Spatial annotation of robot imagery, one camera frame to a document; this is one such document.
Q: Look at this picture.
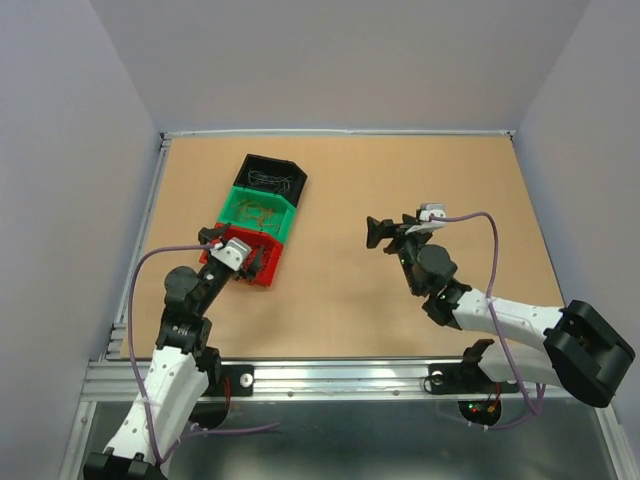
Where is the red plastic bin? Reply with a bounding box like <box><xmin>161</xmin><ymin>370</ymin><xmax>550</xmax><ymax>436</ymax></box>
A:
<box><xmin>214</xmin><ymin>222</ymin><xmax>284</xmax><ymax>287</ymax></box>

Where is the green plastic bin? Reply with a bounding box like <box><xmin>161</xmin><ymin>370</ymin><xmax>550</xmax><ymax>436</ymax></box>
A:
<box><xmin>217</xmin><ymin>186</ymin><xmax>296</xmax><ymax>244</ymax></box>

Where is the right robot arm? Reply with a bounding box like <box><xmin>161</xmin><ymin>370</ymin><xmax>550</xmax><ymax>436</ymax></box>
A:
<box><xmin>366</xmin><ymin>204</ymin><xmax>636</xmax><ymax>413</ymax></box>

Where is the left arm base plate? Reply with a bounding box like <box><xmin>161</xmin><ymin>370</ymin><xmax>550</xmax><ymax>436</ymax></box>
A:
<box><xmin>203</xmin><ymin>363</ymin><xmax>255</xmax><ymax>398</ymax></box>

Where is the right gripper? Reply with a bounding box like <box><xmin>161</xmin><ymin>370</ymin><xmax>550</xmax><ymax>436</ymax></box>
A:
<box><xmin>367</xmin><ymin>212</ymin><xmax>432</xmax><ymax>296</ymax></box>

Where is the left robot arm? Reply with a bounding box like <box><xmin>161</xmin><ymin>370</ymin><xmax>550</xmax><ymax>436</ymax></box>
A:
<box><xmin>82</xmin><ymin>224</ymin><xmax>261</xmax><ymax>479</ymax></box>

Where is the black plastic bin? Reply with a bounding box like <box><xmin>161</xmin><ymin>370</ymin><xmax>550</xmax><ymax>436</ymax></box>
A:
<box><xmin>233</xmin><ymin>154</ymin><xmax>308</xmax><ymax>207</ymax></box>

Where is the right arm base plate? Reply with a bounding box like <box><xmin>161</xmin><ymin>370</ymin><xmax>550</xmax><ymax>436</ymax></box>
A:
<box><xmin>425</xmin><ymin>362</ymin><xmax>519</xmax><ymax>395</ymax></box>

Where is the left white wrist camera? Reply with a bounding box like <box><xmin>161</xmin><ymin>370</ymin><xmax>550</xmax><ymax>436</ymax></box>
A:
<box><xmin>209</xmin><ymin>237</ymin><xmax>252</xmax><ymax>272</ymax></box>

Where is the aluminium mounting rail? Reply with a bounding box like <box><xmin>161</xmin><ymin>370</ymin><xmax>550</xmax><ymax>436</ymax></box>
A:
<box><xmin>79</xmin><ymin>355</ymin><xmax>615</xmax><ymax>402</ymax></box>

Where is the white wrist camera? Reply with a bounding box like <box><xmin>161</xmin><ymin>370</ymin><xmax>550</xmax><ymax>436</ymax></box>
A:
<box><xmin>406</xmin><ymin>203</ymin><xmax>447</xmax><ymax>235</ymax></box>
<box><xmin>209</xmin><ymin>237</ymin><xmax>252</xmax><ymax>272</ymax></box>

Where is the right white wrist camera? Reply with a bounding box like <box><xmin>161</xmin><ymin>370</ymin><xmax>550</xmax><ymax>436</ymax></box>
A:
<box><xmin>406</xmin><ymin>203</ymin><xmax>447</xmax><ymax>235</ymax></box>

